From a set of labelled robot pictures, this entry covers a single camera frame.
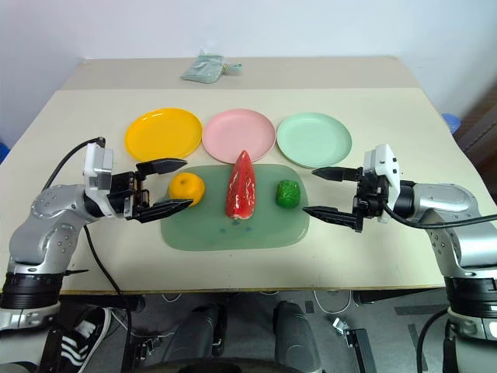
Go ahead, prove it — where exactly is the orange fruit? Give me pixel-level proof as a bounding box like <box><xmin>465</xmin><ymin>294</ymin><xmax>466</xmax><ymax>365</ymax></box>
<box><xmin>168</xmin><ymin>172</ymin><xmax>206</xmax><ymax>207</ymax></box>

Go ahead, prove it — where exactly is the red pepper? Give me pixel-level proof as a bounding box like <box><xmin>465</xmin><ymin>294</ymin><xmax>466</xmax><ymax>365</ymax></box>
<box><xmin>225</xmin><ymin>149</ymin><xmax>259</xmax><ymax>221</ymax></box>

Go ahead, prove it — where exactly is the black table leg with caster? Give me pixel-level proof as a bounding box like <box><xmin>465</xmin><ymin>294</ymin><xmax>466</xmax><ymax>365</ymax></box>
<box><xmin>331</xmin><ymin>315</ymin><xmax>370</xmax><ymax>373</ymax></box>

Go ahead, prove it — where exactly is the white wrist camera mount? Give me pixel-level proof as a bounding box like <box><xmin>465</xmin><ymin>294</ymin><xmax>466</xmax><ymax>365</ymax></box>
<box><xmin>82</xmin><ymin>142</ymin><xmax>116</xmax><ymax>200</ymax></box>
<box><xmin>363</xmin><ymin>143</ymin><xmax>403</xmax><ymax>225</ymax></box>

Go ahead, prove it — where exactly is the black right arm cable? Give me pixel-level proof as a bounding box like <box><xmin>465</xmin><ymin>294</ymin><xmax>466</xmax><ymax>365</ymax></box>
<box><xmin>382</xmin><ymin>196</ymin><xmax>497</xmax><ymax>373</ymax></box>

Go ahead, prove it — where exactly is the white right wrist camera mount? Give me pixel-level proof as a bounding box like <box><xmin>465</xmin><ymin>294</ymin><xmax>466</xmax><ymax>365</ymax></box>
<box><xmin>363</xmin><ymin>143</ymin><xmax>403</xmax><ymax>225</ymax></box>

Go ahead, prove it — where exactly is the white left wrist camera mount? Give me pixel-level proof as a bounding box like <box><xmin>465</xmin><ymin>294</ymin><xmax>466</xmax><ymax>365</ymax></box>
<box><xmin>82</xmin><ymin>142</ymin><xmax>116</xmax><ymax>200</ymax></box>

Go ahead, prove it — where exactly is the dark rounded shape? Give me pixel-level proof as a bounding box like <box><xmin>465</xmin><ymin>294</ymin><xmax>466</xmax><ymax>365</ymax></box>
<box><xmin>162</xmin><ymin>304</ymin><xmax>228</xmax><ymax>363</ymax></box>
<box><xmin>273</xmin><ymin>301</ymin><xmax>324</xmax><ymax>371</ymax></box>

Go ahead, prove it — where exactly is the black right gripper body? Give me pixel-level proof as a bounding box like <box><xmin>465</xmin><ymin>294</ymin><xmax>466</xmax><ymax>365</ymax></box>
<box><xmin>352</xmin><ymin>167</ymin><xmax>389</xmax><ymax>222</ymax></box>

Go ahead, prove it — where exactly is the green vegetable piece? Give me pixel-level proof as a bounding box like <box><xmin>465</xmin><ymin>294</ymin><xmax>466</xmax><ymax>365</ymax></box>
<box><xmin>276</xmin><ymin>180</ymin><xmax>302</xmax><ymax>209</ymax></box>

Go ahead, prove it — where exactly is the yellow plate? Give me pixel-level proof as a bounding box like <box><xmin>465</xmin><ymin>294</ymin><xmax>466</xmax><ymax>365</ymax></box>
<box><xmin>124</xmin><ymin>107</ymin><xmax>203</xmax><ymax>163</ymax></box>

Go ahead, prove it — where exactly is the white cable loop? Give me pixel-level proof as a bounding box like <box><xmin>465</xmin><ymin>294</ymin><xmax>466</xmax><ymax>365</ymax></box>
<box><xmin>313</xmin><ymin>289</ymin><xmax>353</xmax><ymax>315</ymax></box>

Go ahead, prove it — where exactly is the black white striped sneaker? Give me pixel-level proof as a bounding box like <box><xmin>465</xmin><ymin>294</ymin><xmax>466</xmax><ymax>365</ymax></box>
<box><xmin>57</xmin><ymin>306</ymin><xmax>114</xmax><ymax>368</ymax></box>

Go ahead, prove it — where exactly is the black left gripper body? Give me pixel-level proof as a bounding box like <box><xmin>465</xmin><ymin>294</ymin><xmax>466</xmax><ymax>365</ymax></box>
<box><xmin>106</xmin><ymin>169</ymin><xmax>155</xmax><ymax>221</ymax></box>

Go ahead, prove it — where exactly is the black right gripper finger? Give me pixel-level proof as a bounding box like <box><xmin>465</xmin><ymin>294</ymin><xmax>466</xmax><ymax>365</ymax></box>
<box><xmin>311</xmin><ymin>166</ymin><xmax>364</xmax><ymax>183</ymax></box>
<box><xmin>301</xmin><ymin>206</ymin><xmax>367</xmax><ymax>235</ymax></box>

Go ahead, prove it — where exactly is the pale green plate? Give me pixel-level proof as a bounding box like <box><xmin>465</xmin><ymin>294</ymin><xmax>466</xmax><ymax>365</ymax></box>
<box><xmin>276</xmin><ymin>112</ymin><xmax>353</xmax><ymax>169</ymax></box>

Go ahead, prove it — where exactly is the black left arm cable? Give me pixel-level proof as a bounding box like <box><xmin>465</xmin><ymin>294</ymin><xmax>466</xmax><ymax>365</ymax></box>
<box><xmin>40</xmin><ymin>136</ymin><xmax>133</xmax><ymax>373</ymax></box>

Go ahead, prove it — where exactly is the pink plate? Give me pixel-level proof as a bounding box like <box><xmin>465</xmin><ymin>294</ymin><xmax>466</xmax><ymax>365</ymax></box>
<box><xmin>203</xmin><ymin>108</ymin><xmax>276</xmax><ymax>164</ymax></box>

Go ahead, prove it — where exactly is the pale green fabric pouch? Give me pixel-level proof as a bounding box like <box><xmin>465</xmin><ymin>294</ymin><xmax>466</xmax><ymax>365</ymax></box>
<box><xmin>180</xmin><ymin>51</ymin><xmax>244</xmax><ymax>84</ymax></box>

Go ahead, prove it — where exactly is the brown wooden cabinet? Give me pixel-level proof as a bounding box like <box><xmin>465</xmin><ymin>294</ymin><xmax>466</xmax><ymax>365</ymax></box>
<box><xmin>454</xmin><ymin>83</ymin><xmax>497</xmax><ymax>173</ymax></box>

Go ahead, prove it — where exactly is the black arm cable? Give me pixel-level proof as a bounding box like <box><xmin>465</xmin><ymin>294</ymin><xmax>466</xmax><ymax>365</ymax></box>
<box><xmin>382</xmin><ymin>196</ymin><xmax>497</xmax><ymax>373</ymax></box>
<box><xmin>40</xmin><ymin>136</ymin><xmax>133</xmax><ymax>373</ymax></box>

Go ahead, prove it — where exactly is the translucent green mat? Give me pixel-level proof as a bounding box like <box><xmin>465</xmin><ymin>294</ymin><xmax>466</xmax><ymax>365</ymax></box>
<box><xmin>160</xmin><ymin>163</ymin><xmax>311</xmax><ymax>253</ymax></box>

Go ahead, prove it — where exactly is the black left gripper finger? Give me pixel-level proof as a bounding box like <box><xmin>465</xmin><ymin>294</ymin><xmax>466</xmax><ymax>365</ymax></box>
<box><xmin>135</xmin><ymin>157</ymin><xmax>190</xmax><ymax>176</ymax></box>
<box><xmin>127</xmin><ymin>198</ymin><xmax>195</xmax><ymax>225</ymax></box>

